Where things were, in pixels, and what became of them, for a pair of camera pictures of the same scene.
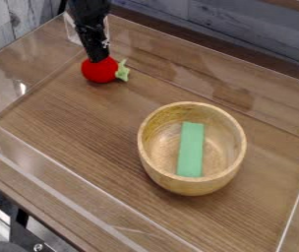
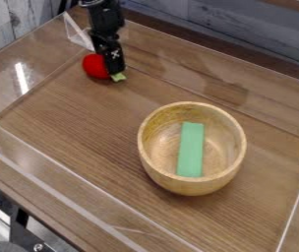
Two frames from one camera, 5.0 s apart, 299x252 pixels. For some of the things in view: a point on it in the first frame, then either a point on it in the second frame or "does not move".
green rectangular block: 190,152 does not move
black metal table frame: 21,234 does not move
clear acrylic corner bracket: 72,34 does not move
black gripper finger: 90,13 -> 106,35
